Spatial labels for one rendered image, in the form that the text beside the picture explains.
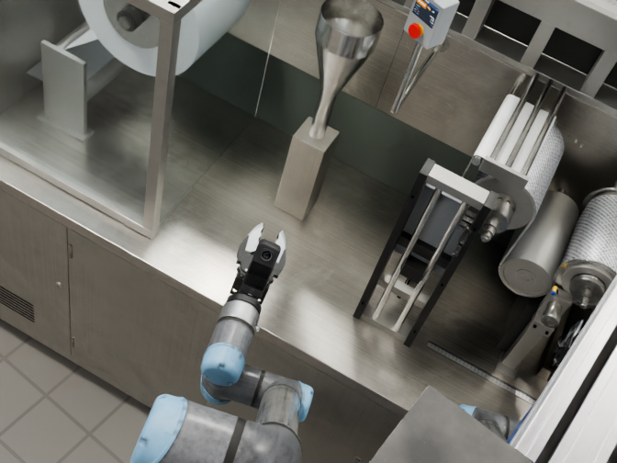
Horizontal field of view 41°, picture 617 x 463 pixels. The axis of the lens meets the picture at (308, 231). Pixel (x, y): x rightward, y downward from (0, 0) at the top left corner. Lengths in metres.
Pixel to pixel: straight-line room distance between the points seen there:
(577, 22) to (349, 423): 1.12
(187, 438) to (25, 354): 1.79
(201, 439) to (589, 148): 1.25
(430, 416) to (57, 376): 2.35
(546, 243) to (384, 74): 0.60
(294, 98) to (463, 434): 1.77
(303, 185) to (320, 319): 0.35
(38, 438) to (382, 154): 1.41
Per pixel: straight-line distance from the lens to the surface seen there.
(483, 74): 2.05
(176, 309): 2.19
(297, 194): 2.15
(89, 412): 2.85
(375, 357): 2.02
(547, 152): 1.90
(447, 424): 0.65
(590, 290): 1.89
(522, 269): 1.93
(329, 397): 2.13
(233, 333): 1.54
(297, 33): 2.21
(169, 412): 1.23
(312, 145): 2.02
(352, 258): 2.17
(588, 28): 1.93
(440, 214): 1.76
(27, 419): 2.86
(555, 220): 2.01
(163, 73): 1.70
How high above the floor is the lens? 2.57
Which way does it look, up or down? 50 degrees down
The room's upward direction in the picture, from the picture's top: 19 degrees clockwise
